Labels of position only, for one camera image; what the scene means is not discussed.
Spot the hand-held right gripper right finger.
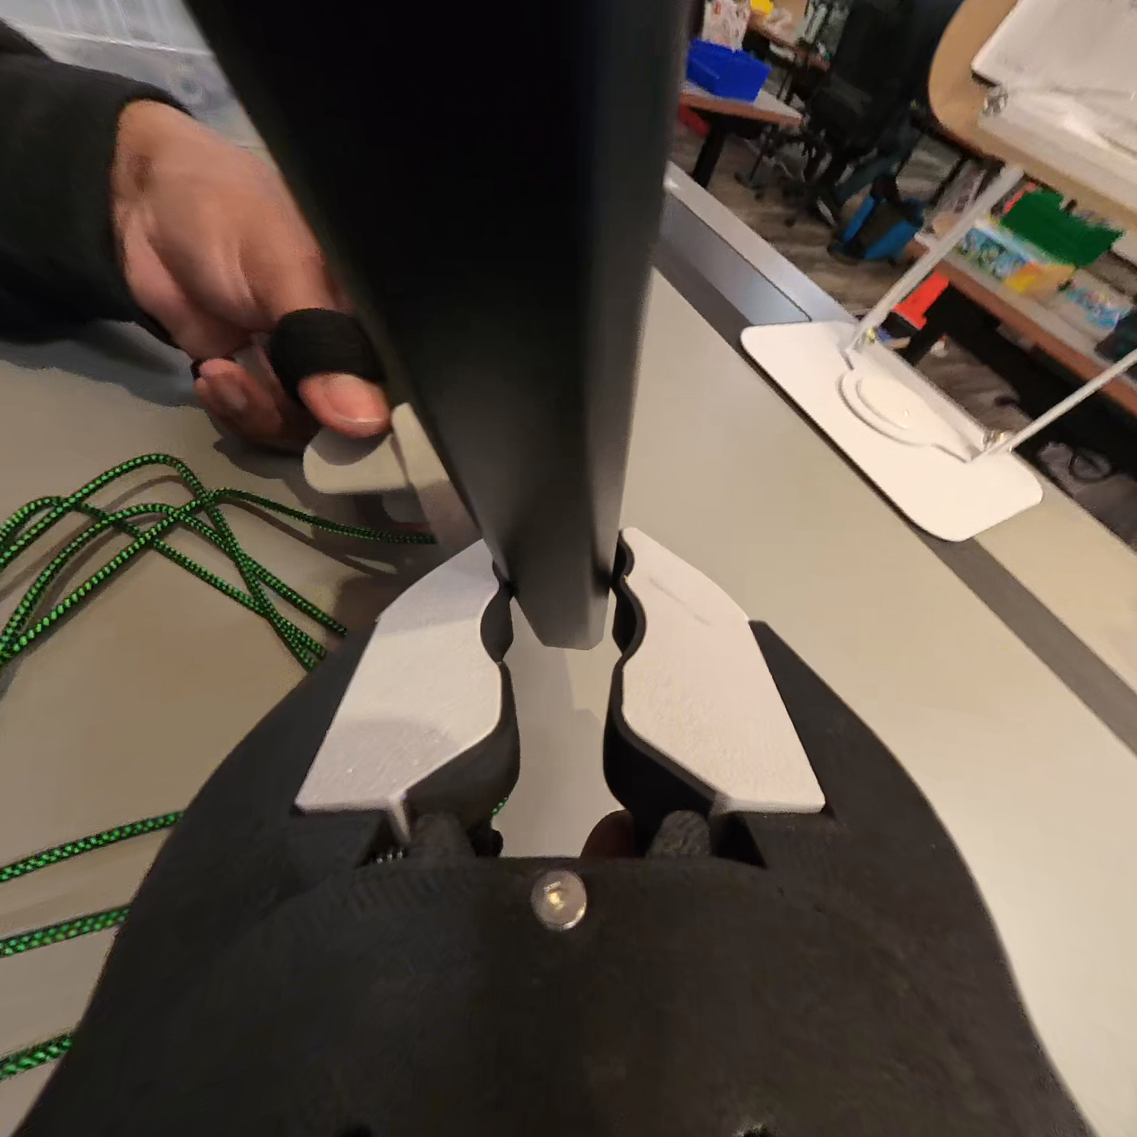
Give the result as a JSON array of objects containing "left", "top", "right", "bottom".
[{"left": 602, "top": 527, "right": 827, "bottom": 817}]

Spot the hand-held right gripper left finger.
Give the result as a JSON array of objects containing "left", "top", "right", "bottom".
[{"left": 295, "top": 539, "right": 522, "bottom": 844}]

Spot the black USB hub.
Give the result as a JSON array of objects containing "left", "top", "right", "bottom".
[{"left": 187, "top": 0, "right": 696, "bottom": 651}]

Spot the green braided cable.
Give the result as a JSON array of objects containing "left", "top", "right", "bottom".
[{"left": 0, "top": 453, "right": 510, "bottom": 1081}]

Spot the person's left forearm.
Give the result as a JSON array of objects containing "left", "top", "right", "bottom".
[{"left": 0, "top": 22, "right": 191, "bottom": 343}]

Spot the grey desk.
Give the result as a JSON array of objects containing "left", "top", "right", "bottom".
[{"left": 0, "top": 165, "right": 1137, "bottom": 1137}]

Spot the wood edged desk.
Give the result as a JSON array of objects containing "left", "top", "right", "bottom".
[{"left": 678, "top": 81, "right": 803, "bottom": 189}]

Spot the person's left hand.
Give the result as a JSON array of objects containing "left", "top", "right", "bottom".
[{"left": 113, "top": 101, "right": 392, "bottom": 457}]

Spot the white metal stand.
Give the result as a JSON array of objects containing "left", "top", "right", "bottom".
[{"left": 739, "top": 165, "right": 1137, "bottom": 545}]

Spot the blue plastic bin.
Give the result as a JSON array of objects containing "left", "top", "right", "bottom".
[{"left": 686, "top": 38, "right": 772, "bottom": 105}]

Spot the black office chair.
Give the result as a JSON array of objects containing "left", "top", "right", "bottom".
[{"left": 786, "top": 0, "right": 929, "bottom": 228}]

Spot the round wooden table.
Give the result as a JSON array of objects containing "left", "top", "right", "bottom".
[{"left": 927, "top": 0, "right": 1137, "bottom": 234}]

